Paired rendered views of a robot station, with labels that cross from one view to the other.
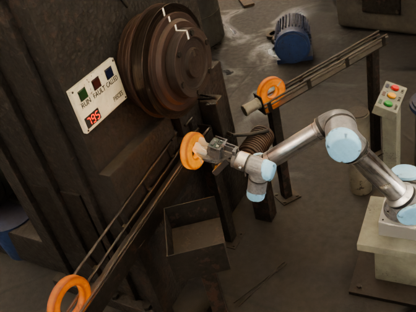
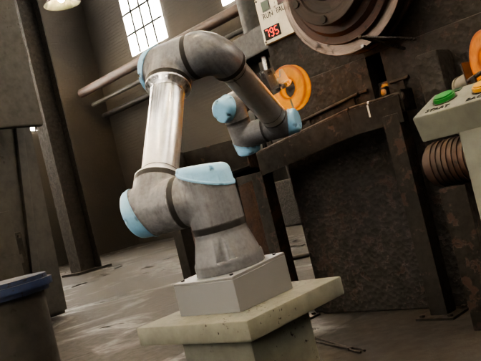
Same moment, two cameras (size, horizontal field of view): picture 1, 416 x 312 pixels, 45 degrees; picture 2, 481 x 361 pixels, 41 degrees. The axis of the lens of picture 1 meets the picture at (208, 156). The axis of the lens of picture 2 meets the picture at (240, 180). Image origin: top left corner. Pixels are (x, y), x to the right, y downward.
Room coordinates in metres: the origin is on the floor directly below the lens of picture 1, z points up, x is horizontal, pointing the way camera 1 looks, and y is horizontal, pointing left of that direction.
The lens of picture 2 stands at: (1.79, -2.11, 0.52)
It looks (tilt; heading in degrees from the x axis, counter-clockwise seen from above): 1 degrees up; 98
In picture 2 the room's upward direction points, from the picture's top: 14 degrees counter-clockwise
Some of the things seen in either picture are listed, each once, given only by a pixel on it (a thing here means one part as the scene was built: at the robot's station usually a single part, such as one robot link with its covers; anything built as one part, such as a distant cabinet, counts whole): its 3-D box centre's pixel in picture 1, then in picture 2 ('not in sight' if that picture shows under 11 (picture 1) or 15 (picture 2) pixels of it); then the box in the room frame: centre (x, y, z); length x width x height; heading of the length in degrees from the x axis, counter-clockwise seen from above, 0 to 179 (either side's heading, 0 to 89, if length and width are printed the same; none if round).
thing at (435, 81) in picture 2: (215, 118); (442, 90); (2.17, -0.08, 0.68); 0.11 x 0.08 x 0.24; 53
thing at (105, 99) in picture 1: (98, 95); (285, 11); (1.76, 0.34, 1.15); 0.26 x 0.02 x 0.18; 143
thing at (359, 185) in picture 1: (359, 152); not in sight; (2.14, -0.79, 0.26); 0.12 x 0.12 x 0.52
